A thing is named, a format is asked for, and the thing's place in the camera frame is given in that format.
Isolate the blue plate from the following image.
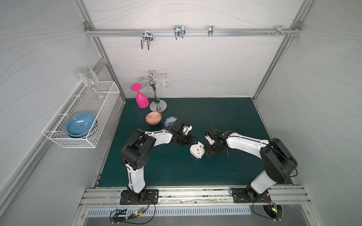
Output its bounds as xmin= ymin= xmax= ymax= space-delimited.
xmin=65 ymin=113 xmax=95 ymax=138

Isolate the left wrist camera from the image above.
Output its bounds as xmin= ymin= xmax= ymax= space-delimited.
xmin=183 ymin=125 xmax=192 ymax=136

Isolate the white wire basket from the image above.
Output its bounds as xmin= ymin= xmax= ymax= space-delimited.
xmin=41 ymin=82 xmax=119 ymax=148

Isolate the ventilation grille strip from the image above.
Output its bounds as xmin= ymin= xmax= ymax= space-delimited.
xmin=86 ymin=205 xmax=251 ymax=218

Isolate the aluminium top rail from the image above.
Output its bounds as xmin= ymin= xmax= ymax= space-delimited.
xmin=85 ymin=26 xmax=302 ymax=38

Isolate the metal double hook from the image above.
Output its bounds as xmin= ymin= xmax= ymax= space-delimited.
xmin=173 ymin=25 xmax=186 ymax=40
xmin=140 ymin=32 xmax=153 ymax=50

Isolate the metal double hook left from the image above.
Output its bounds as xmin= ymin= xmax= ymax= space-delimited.
xmin=140 ymin=32 xmax=153 ymax=50

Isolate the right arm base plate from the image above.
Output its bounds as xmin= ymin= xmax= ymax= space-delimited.
xmin=229 ymin=187 xmax=272 ymax=203

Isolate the clear wine glass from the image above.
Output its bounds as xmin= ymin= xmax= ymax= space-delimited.
xmin=78 ymin=67 xmax=104 ymax=99

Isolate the metal double hook middle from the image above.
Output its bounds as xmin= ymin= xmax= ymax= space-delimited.
xmin=173 ymin=25 xmax=186 ymax=40

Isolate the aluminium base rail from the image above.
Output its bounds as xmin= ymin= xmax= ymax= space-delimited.
xmin=79 ymin=185 xmax=312 ymax=208

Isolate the right base cable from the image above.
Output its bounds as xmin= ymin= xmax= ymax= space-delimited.
xmin=229 ymin=184 xmax=283 ymax=221

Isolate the red patterned bowl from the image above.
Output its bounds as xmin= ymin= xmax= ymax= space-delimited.
xmin=146 ymin=112 xmax=162 ymax=125

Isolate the metal hook right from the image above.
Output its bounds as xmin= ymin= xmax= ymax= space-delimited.
xmin=266 ymin=26 xmax=291 ymax=37

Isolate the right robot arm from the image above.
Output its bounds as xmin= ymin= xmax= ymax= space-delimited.
xmin=205 ymin=129 xmax=298 ymax=199

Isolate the white alarm clock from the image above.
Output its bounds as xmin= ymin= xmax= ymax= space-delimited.
xmin=189 ymin=142 xmax=205 ymax=159

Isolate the green table mat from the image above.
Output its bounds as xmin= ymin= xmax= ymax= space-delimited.
xmin=99 ymin=98 xmax=269 ymax=187

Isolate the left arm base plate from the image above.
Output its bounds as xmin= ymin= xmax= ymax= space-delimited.
xmin=119 ymin=188 xmax=159 ymax=205

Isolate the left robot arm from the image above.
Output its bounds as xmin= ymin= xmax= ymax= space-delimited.
xmin=120 ymin=119 xmax=204 ymax=196

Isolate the small metal hook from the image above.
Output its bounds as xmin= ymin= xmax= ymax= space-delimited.
xmin=208 ymin=25 xmax=214 ymax=37

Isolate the left base cable bundle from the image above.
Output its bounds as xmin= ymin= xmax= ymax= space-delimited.
xmin=109 ymin=194 xmax=158 ymax=226

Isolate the blue white patterned bowl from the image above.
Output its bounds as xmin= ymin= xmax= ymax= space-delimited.
xmin=164 ymin=116 xmax=177 ymax=128

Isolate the pink plastic goblet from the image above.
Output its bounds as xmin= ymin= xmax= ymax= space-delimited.
xmin=131 ymin=83 xmax=150 ymax=108

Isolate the silver cup holder stand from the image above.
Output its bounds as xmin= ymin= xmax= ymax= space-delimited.
xmin=137 ymin=70 xmax=169 ymax=114

